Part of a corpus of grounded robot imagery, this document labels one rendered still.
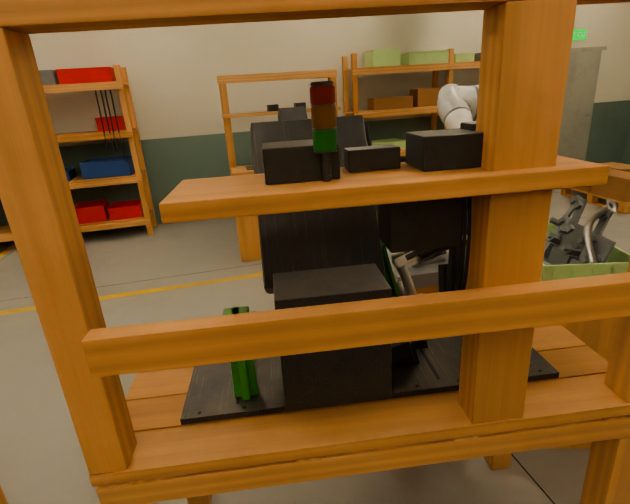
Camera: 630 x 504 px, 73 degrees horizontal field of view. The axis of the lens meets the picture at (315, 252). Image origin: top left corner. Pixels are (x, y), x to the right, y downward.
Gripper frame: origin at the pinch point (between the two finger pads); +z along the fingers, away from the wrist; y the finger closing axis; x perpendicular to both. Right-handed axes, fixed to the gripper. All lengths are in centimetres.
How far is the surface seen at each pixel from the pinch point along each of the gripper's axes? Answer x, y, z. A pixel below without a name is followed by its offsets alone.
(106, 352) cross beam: 5, 45, 71
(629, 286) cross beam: 36, 21, -36
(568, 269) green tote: 13, -65, -71
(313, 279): -1.4, 16.3, 27.3
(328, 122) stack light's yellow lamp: -13, 58, 10
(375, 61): -398, -330, -169
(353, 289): 7.6, 20.3, 19.0
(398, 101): -357, -380, -183
